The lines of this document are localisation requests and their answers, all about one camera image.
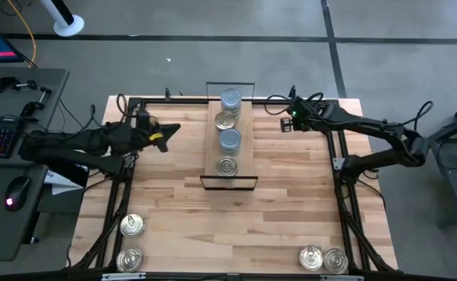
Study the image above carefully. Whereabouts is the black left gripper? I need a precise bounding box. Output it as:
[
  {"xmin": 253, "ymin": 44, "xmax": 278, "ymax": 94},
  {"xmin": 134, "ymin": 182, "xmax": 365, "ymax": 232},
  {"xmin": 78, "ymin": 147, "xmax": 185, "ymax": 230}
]
[{"xmin": 108, "ymin": 111, "xmax": 182, "ymax": 155}]

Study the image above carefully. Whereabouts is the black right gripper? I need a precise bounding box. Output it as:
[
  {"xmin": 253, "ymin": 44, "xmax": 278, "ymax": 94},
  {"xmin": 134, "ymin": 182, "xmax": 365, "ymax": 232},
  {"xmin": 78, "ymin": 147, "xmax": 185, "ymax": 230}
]
[{"xmin": 280, "ymin": 96, "xmax": 327, "ymax": 134}]

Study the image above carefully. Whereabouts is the white paper sheet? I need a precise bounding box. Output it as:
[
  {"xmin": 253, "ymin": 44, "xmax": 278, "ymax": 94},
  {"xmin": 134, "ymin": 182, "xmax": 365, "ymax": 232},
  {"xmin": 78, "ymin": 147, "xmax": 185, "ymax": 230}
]
[{"xmin": 42, "ymin": 167, "xmax": 85, "ymax": 196}]

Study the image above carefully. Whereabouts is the black desk clamp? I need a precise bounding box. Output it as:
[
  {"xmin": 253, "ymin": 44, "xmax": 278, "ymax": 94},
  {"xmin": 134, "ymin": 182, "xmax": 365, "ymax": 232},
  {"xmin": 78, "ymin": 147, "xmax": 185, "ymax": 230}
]
[
  {"xmin": 19, "ymin": 85, "xmax": 53, "ymax": 119},
  {"xmin": 0, "ymin": 73, "xmax": 40, "ymax": 94}
]

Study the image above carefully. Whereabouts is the white pole stand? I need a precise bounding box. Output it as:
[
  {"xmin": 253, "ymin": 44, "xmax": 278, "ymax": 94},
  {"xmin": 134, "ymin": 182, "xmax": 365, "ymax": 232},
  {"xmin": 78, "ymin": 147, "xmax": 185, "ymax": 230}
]
[{"xmin": 39, "ymin": 0, "xmax": 85, "ymax": 38}]

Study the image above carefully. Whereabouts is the black computer mouse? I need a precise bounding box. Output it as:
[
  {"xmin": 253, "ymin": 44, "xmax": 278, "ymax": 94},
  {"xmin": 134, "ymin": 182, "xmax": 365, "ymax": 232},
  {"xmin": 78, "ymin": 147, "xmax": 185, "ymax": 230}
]
[{"xmin": 3, "ymin": 175, "xmax": 32, "ymax": 213}]

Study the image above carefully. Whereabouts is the black equipment stand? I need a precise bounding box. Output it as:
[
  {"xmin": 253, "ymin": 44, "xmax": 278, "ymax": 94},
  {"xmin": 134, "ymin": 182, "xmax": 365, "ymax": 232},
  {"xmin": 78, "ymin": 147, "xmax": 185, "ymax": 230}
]
[{"xmin": 407, "ymin": 99, "xmax": 457, "ymax": 229}]

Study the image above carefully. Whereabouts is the dark grey computer desk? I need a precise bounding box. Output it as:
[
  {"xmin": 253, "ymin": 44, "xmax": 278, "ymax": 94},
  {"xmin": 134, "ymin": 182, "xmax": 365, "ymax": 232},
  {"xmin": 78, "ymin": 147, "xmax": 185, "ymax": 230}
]
[{"xmin": 0, "ymin": 66, "xmax": 71, "ymax": 262}]

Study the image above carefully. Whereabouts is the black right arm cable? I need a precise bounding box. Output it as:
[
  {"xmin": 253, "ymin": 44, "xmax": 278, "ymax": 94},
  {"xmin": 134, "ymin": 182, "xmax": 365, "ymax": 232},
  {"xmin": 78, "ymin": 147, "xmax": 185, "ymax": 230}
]
[{"xmin": 264, "ymin": 91, "xmax": 325, "ymax": 116}]

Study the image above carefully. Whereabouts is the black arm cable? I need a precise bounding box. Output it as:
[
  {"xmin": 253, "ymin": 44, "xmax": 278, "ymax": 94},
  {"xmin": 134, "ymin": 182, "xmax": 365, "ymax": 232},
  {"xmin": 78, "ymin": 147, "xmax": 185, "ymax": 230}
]
[
  {"xmin": 89, "ymin": 92, "xmax": 141, "ymax": 128},
  {"xmin": 264, "ymin": 91, "xmax": 325, "ymax": 116}
]

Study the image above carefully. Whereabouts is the wooden shelf with black frame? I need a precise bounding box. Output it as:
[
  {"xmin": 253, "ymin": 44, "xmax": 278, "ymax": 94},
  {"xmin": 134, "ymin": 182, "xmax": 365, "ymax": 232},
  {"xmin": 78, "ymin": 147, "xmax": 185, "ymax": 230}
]
[{"xmin": 199, "ymin": 80, "xmax": 259, "ymax": 191}]

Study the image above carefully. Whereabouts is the black aluminium table frame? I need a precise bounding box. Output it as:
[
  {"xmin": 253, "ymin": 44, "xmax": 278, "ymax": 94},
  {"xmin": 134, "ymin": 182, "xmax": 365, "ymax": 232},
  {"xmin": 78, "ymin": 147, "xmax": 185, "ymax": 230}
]
[{"xmin": 67, "ymin": 87, "xmax": 399, "ymax": 281}]

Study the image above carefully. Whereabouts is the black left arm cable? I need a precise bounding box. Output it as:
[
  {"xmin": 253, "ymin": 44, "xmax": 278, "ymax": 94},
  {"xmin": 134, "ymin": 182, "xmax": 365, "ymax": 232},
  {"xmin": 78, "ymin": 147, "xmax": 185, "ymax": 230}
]
[{"xmin": 89, "ymin": 92, "xmax": 141, "ymax": 128}]

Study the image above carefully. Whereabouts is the grey metal bracket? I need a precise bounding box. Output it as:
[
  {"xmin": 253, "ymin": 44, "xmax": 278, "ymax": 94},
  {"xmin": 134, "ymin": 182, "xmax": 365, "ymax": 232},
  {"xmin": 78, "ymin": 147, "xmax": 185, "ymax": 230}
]
[
  {"xmin": 101, "ymin": 272, "xmax": 147, "ymax": 281},
  {"xmin": 320, "ymin": 275, "xmax": 366, "ymax": 281}
]

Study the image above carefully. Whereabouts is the yellow cable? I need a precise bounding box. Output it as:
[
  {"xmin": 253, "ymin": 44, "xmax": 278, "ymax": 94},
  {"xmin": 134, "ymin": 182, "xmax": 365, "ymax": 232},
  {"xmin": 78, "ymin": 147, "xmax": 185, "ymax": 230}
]
[{"xmin": 5, "ymin": 0, "xmax": 38, "ymax": 68}]

